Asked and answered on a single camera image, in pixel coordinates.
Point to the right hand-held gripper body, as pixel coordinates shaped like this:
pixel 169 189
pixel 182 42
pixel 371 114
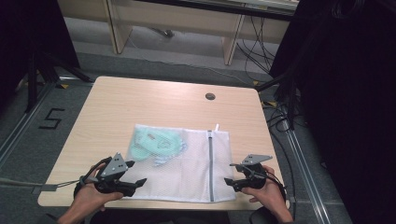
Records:
pixel 253 179

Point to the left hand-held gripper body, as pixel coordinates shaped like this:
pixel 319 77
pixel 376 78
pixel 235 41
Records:
pixel 113 168

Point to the white mesh laundry bag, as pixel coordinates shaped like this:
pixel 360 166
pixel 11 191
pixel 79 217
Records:
pixel 186 177

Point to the person's right hand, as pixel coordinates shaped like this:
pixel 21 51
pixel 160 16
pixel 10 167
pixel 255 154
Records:
pixel 269 196

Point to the person's left hand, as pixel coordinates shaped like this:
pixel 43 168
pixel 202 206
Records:
pixel 88 199

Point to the light green garment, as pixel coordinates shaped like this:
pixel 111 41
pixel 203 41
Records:
pixel 149 144

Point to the person's legs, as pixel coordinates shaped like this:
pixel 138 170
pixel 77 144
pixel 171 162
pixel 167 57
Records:
pixel 155 218

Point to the grey floor tape patch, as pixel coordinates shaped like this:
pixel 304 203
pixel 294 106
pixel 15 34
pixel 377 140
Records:
pixel 45 188

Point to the black metal stand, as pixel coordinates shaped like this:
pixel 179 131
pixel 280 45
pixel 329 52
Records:
pixel 291 102
pixel 32 81

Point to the black curtain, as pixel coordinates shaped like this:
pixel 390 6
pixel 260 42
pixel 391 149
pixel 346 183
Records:
pixel 28 31
pixel 348 93

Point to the dark object under desk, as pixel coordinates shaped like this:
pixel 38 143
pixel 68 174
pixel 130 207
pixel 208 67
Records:
pixel 167 32

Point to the light wooden desk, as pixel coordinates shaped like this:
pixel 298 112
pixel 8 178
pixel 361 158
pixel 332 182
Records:
pixel 174 18

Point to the aluminium floor rail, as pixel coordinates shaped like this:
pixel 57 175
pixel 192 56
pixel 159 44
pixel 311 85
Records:
pixel 306 174
pixel 21 126

